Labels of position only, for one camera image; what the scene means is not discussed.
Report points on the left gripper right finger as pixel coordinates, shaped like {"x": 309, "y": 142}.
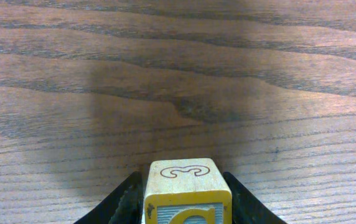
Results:
{"x": 246, "y": 208}

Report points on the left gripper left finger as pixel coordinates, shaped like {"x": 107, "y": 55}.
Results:
{"x": 123, "y": 206}

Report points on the yellow C block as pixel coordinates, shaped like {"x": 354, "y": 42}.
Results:
{"x": 186, "y": 191}

